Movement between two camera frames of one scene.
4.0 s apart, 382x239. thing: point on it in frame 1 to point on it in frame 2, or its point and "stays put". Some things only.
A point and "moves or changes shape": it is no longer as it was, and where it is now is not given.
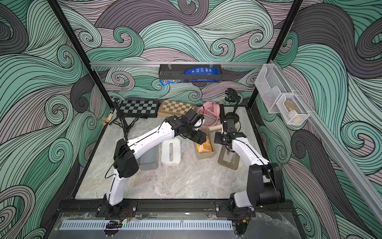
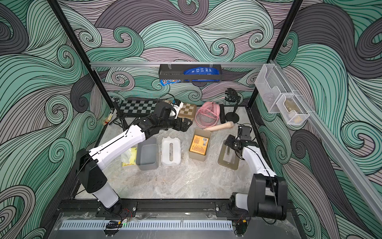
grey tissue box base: (149, 160) stays put
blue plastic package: (201, 70) stays put
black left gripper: (201, 141) to (183, 128)
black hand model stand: (232, 95) stays put
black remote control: (222, 115) stays put
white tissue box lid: (171, 152) stays put
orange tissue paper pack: (206, 147) moves or changes shape
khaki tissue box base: (210, 154) moves or changes shape
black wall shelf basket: (176, 72) stays put
